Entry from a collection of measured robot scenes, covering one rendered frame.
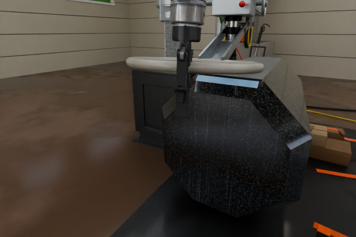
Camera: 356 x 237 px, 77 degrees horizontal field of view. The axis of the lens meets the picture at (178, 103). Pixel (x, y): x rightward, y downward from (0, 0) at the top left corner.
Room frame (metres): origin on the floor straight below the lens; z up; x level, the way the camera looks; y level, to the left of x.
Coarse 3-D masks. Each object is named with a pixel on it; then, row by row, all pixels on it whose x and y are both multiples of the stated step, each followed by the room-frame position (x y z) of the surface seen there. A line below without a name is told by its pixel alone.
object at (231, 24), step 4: (228, 24) 1.41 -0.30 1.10; (232, 24) 1.40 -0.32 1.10; (236, 24) 1.40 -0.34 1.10; (228, 28) 1.39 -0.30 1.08; (232, 28) 1.38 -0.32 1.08; (236, 28) 1.38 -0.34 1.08; (240, 28) 1.40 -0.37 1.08; (228, 32) 1.39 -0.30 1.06; (232, 32) 1.38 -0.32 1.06; (236, 32) 1.38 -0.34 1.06; (228, 36) 1.40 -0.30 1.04; (232, 36) 1.39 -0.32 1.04
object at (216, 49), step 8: (240, 24) 1.59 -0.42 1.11; (248, 24) 1.57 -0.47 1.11; (224, 32) 1.45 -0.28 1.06; (240, 32) 1.33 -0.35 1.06; (216, 40) 1.29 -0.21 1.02; (240, 40) 1.34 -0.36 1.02; (208, 48) 1.16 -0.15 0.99; (216, 48) 1.25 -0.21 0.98; (224, 48) 1.24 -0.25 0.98; (232, 48) 1.15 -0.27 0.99; (200, 56) 1.05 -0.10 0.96; (208, 56) 1.15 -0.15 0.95; (216, 56) 1.14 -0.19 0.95; (224, 56) 1.01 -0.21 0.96
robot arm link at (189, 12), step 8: (176, 0) 0.59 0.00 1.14; (184, 0) 0.58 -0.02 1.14; (192, 0) 0.58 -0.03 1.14; (176, 8) 0.59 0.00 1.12; (184, 8) 0.58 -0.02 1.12; (192, 8) 0.58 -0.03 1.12; (200, 8) 0.59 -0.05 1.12; (176, 16) 0.58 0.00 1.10; (184, 16) 0.58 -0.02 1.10; (192, 16) 0.58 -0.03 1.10; (200, 16) 0.59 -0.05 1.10; (176, 24) 0.60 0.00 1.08; (184, 24) 0.59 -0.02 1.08; (192, 24) 0.59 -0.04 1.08; (200, 24) 0.60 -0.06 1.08
